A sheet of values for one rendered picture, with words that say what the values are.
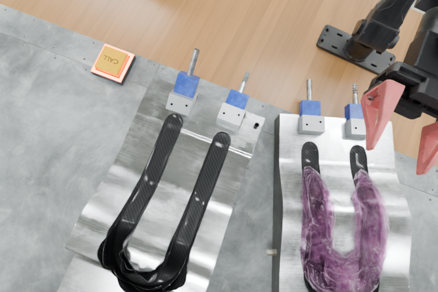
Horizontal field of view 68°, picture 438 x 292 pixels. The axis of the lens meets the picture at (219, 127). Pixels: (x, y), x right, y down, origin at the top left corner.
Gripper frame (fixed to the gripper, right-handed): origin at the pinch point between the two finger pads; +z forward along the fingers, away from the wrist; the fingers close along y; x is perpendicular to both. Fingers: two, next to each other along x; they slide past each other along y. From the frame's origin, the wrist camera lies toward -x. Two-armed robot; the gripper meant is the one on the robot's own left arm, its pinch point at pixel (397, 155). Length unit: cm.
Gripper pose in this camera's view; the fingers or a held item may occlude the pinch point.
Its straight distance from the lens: 43.1
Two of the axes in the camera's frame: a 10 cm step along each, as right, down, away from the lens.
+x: -0.4, 2.3, 9.7
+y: 8.9, 4.4, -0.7
